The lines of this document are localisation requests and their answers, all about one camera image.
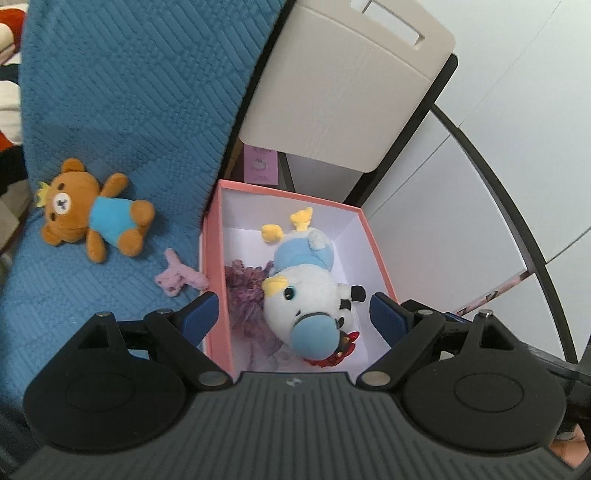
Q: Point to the small pink plush toy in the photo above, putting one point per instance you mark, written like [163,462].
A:
[173,277]

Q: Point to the red black striped blanket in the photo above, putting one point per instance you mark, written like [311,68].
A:
[9,92]

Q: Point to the red lion figurine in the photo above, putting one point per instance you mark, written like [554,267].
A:
[347,341]

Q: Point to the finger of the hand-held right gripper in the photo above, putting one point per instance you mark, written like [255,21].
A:
[455,316]

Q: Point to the pink cardboard box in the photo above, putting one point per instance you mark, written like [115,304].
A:
[212,240]

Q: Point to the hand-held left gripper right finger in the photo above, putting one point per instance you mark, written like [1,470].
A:
[385,318]

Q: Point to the brown cardboard box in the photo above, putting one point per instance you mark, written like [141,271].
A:
[238,161]

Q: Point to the small pink card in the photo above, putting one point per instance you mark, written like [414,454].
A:
[261,164]

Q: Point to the blue quilted seat cushion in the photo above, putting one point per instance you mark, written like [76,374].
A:
[138,92]

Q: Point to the purple fluffy toy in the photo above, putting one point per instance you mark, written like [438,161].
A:
[244,295]

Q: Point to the white and blue plush toy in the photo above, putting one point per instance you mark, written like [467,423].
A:
[304,286]

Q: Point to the black curved frame bar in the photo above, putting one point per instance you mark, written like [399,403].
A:
[508,198]

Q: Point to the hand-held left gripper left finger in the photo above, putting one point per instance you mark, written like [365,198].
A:
[201,316]

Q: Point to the person's right hand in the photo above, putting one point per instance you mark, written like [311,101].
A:
[570,448]

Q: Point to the brown teddy bear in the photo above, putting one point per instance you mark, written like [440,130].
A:
[69,203]

